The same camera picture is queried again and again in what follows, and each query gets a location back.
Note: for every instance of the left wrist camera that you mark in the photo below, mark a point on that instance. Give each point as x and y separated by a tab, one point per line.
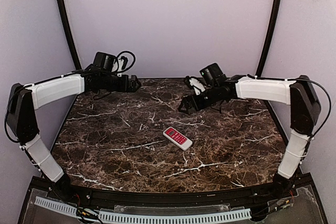
120	65

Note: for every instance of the left black frame post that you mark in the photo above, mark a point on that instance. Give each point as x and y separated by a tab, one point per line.
68	34

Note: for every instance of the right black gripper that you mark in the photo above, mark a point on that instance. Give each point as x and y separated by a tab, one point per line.
195	102

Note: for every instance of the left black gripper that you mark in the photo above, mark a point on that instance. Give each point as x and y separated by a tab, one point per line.
128	83

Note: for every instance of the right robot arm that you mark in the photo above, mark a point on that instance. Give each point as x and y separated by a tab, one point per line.
298	93

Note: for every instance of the black front rail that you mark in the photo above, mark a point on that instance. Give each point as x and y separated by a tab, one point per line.
248	196

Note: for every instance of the white cable duct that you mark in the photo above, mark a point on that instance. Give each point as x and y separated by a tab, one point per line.
221	217
55	206

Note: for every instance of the right black frame post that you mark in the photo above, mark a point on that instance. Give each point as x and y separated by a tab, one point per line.
268	37

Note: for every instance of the white red remote control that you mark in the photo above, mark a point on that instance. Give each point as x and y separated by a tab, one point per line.
177	138

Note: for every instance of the left white cable duct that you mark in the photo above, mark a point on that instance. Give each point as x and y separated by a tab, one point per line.
55	206

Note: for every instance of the black frame post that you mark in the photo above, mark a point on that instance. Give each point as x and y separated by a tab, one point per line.
268	37
68	34

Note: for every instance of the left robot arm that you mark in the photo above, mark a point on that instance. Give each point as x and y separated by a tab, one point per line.
107	72

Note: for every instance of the centre white cable duct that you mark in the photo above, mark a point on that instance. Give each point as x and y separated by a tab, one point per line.
221	217

